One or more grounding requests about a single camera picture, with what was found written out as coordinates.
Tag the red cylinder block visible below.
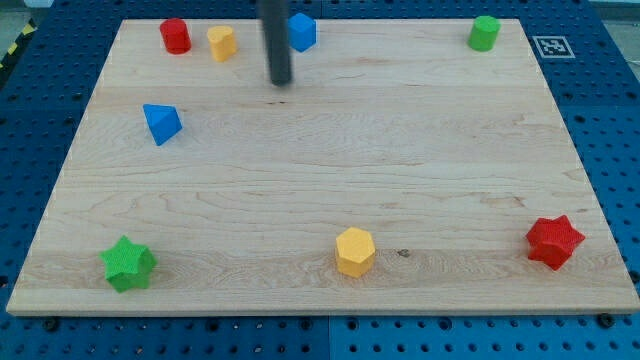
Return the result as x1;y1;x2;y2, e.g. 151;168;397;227
159;18;191;55

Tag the red star block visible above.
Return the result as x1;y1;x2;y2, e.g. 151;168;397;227
526;215;586;271

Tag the green cylinder block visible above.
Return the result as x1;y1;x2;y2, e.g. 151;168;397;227
467;15;501;52

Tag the blue triangle block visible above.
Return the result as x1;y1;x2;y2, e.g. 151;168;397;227
142;104;182;146

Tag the blue cube block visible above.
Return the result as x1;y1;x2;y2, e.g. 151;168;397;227
288;13;317;52

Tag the white fiducial marker tag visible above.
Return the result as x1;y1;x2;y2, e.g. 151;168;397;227
532;35;575;59

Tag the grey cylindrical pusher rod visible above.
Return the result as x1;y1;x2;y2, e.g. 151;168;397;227
258;0;292;87

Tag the yellow heart block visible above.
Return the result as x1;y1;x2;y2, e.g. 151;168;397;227
206;25;238;62

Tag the yellow hexagon block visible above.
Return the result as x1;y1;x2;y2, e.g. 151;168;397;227
335;227;376;278

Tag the green star block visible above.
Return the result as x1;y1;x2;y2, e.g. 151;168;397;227
99;235;157;293

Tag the wooden board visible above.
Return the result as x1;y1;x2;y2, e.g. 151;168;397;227
7;19;639;317

